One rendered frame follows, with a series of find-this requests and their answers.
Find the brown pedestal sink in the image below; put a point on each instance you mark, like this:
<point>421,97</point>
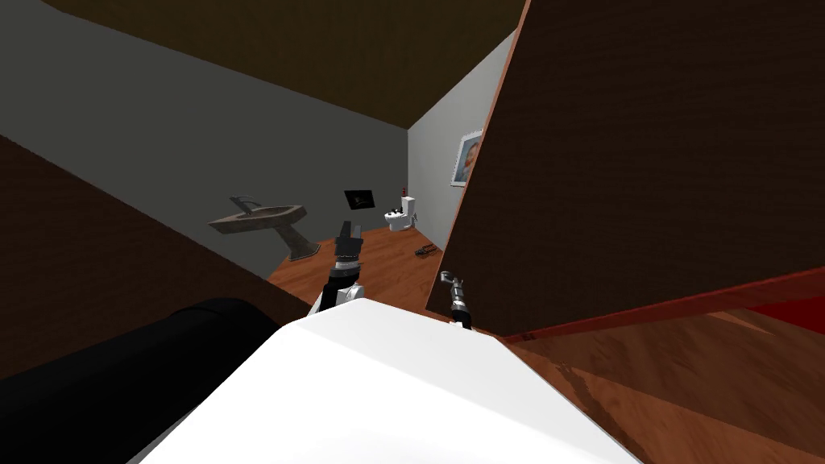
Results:
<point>271,218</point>

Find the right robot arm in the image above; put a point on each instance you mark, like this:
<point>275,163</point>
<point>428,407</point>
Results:
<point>461,317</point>

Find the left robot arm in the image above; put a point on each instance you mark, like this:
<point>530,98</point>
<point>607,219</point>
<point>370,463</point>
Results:
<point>97,386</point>

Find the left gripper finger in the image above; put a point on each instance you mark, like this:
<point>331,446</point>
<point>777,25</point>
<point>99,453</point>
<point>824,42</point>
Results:
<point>357,233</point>
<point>345,231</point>

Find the black wall panel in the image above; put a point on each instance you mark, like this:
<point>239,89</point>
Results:
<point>359,199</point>

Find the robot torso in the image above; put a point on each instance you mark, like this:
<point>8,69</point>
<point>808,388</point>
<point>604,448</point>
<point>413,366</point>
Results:
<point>387,386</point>

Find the brown wooden door leaf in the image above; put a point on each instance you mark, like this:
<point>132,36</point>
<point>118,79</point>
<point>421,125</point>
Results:
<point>612,161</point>

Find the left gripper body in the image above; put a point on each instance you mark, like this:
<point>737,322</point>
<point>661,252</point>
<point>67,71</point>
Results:
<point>348,250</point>

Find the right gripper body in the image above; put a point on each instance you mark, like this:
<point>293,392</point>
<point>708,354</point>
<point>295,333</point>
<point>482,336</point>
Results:
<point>453,281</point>

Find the framed portrait picture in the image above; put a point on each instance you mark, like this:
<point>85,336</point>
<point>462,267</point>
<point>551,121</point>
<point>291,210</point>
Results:
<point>465,161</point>

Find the white toilet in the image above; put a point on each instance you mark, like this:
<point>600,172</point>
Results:
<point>399,219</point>

